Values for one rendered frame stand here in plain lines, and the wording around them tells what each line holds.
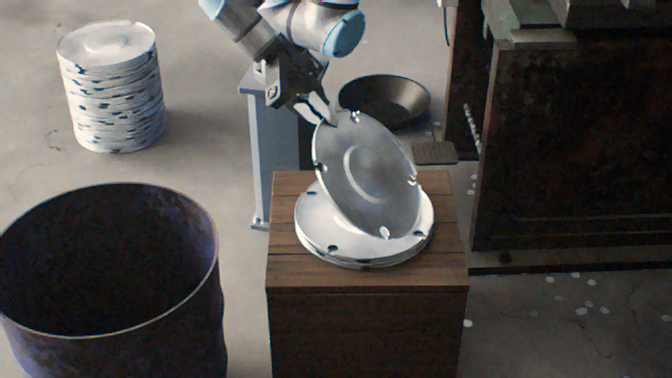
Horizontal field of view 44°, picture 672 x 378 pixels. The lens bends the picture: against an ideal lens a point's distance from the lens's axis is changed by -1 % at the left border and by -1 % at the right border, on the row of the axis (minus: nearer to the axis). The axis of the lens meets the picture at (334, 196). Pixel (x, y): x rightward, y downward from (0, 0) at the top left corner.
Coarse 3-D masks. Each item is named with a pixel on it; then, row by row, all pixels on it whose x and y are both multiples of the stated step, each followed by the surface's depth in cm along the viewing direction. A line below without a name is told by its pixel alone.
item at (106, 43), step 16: (80, 32) 256; (96, 32) 256; (112, 32) 254; (128, 32) 255; (144, 32) 255; (64, 48) 248; (80, 48) 248; (96, 48) 246; (112, 48) 246; (128, 48) 247; (144, 48) 247; (80, 64) 239; (96, 64) 240; (112, 64) 239
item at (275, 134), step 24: (264, 96) 203; (264, 120) 208; (288, 120) 206; (264, 144) 212; (288, 144) 210; (264, 168) 217; (288, 168) 215; (312, 168) 217; (264, 192) 222; (264, 216) 227
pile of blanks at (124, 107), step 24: (72, 72) 243; (96, 72) 241; (120, 72) 243; (144, 72) 248; (72, 96) 249; (96, 96) 245; (120, 96) 248; (144, 96) 252; (96, 120) 251; (120, 120) 251; (144, 120) 256; (96, 144) 256; (120, 144) 256; (144, 144) 260
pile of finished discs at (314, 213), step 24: (312, 192) 183; (312, 216) 175; (336, 216) 174; (432, 216) 174; (312, 240) 169; (336, 240) 169; (360, 240) 169; (384, 240) 169; (408, 240) 169; (336, 264) 167; (360, 264) 165; (384, 264) 166
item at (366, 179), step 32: (320, 128) 165; (352, 128) 172; (384, 128) 178; (320, 160) 161; (352, 160) 166; (384, 160) 174; (352, 192) 163; (384, 192) 169; (416, 192) 177; (352, 224) 159; (384, 224) 165; (416, 224) 171
